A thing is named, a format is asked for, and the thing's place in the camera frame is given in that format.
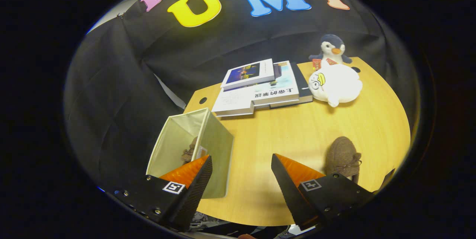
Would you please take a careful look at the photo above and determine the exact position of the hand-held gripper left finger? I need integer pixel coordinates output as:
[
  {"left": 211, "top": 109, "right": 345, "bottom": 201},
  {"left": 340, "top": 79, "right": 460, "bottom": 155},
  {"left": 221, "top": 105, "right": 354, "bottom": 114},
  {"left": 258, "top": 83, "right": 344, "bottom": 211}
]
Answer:
[{"left": 112, "top": 155, "right": 213, "bottom": 232}]

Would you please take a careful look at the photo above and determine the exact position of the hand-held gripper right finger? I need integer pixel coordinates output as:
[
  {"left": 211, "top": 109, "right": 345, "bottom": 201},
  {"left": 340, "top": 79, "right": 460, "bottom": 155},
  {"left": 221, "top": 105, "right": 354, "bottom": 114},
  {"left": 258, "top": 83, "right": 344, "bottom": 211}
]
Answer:
[{"left": 271, "top": 153, "right": 374, "bottom": 231}]

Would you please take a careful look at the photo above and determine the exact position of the brown fuzzy shoe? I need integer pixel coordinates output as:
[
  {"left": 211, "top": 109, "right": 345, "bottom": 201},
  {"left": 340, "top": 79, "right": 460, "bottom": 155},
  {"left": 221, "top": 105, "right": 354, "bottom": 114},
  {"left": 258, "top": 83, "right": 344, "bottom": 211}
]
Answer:
[
  {"left": 181, "top": 137, "right": 199, "bottom": 163},
  {"left": 324, "top": 136, "right": 362, "bottom": 184}
]

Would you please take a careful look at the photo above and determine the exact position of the green fabric storage box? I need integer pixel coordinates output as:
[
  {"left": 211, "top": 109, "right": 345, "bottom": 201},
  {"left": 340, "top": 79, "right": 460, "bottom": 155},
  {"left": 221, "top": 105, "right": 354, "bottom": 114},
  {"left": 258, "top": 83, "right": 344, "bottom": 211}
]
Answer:
[{"left": 146, "top": 107, "right": 235, "bottom": 199}]

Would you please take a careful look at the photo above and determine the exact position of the black cover book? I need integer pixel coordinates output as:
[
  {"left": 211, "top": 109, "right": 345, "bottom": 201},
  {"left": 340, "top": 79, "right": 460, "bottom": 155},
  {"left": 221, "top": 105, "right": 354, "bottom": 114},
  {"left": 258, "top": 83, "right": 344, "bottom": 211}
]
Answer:
[{"left": 270, "top": 62, "right": 313, "bottom": 109}]

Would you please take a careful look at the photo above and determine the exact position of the light blue cover book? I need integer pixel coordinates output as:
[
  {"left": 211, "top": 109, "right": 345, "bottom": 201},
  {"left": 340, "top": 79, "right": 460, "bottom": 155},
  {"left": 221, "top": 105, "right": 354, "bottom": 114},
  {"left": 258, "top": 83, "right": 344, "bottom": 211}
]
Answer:
[{"left": 252, "top": 61, "right": 300, "bottom": 106}]

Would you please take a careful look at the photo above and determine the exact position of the white round plush toy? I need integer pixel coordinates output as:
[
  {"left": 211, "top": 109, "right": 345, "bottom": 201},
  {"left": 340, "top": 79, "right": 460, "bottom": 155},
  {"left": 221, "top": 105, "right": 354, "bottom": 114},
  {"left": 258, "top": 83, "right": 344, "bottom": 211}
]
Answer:
[{"left": 308, "top": 61, "right": 363, "bottom": 108}]

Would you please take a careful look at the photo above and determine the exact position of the black backdrop cloth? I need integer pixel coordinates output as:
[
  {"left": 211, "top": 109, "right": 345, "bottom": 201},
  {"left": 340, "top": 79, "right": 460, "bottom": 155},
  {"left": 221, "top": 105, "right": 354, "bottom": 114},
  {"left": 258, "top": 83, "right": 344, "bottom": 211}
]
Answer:
[{"left": 63, "top": 0, "right": 421, "bottom": 195}]

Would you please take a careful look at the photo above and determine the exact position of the dark blue cover book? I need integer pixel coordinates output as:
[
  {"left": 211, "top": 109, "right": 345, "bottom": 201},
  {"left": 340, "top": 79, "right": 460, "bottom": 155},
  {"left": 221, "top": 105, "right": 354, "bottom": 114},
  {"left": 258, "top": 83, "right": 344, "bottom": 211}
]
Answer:
[{"left": 220, "top": 59, "right": 276, "bottom": 91}]

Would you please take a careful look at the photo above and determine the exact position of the penguin plush toy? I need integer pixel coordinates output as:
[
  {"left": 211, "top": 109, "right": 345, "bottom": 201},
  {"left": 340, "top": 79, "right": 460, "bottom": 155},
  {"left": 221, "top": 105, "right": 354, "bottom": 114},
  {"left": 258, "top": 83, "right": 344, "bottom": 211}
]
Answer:
[{"left": 309, "top": 34, "right": 353, "bottom": 70}]

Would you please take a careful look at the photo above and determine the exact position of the black table edge bracket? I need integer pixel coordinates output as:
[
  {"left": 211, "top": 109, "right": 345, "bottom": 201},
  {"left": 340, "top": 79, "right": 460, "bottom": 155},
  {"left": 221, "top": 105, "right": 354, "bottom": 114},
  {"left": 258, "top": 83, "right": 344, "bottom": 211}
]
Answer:
[{"left": 374, "top": 168, "right": 395, "bottom": 195}]

